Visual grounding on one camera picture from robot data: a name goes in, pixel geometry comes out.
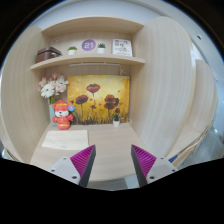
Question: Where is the small potted plant shelf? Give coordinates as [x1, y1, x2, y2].
[97, 43, 106, 54]
[67, 46, 77, 55]

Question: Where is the purple round number sign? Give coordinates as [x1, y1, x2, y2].
[81, 39, 96, 51]

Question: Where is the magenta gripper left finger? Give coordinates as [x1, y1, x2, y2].
[49, 145, 96, 187]

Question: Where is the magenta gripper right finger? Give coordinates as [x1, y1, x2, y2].
[131, 145, 177, 187]

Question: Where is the small potted plant left shelf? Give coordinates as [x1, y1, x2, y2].
[67, 46, 77, 55]

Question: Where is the brown box on shelf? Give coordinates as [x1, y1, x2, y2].
[36, 47, 62, 63]

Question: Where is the poppy flower painting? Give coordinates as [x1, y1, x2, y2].
[67, 75, 130, 125]

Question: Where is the small potted plant on desk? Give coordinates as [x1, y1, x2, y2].
[113, 113, 120, 127]

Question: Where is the small potted plant right shelf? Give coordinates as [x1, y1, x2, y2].
[97, 43, 106, 54]

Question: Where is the red plush bear toy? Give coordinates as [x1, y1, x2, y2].
[52, 100, 75, 130]

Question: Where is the white calendar card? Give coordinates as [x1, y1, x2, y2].
[112, 39, 132, 56]

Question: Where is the pink white flower bouquet vase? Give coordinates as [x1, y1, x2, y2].
[39, 72, 68, 118]

